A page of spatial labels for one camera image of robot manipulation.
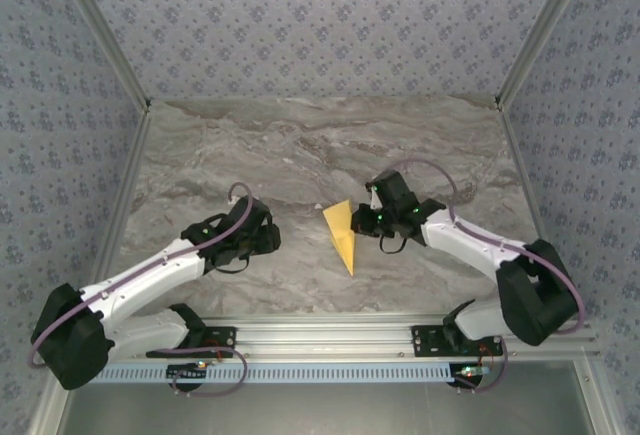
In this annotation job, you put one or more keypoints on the yellow square paper sheet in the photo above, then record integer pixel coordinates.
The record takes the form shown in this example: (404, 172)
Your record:
(342, 240)

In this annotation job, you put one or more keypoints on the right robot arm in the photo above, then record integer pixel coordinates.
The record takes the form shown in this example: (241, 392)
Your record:
(470, 245)

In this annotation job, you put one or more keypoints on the black controller board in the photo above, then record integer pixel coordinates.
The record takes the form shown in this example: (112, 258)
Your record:
(185, 374)
(470, 372)

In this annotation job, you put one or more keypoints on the grey metal tray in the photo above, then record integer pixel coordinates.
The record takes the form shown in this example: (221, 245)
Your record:
(325, 410)

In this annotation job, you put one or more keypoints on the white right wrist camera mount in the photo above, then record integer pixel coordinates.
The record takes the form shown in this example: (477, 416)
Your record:
(374, 200)

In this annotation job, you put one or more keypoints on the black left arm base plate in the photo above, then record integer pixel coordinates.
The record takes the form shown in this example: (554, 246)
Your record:
(225, 342)

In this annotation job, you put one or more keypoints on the aluminium cross rail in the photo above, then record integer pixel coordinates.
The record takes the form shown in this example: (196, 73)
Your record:
(325, 340)

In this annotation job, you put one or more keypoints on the aluminium table side rail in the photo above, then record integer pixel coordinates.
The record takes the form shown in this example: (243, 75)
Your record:
(528, 205)
(122, 205)

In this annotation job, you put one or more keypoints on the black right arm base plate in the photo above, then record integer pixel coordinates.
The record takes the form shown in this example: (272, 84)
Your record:
(425, 340)

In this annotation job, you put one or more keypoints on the aluminium frame post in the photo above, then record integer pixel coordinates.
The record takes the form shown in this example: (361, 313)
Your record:
(104, 30)
(541, 30)

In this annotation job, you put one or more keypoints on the aluminium tray side rail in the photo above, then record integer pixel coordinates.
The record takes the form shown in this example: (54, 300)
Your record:
(50, 405)
(592, 405)

